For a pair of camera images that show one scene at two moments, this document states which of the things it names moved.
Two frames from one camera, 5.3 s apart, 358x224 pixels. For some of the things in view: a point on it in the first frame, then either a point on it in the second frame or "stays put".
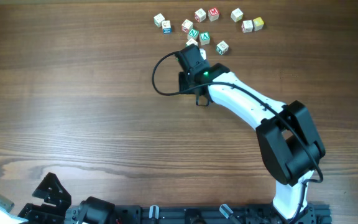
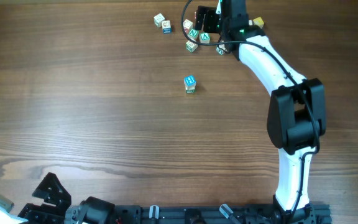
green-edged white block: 190,42 stays put
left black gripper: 61,200 stays put
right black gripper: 183,79 → 210,15
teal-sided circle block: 222,47 stays put
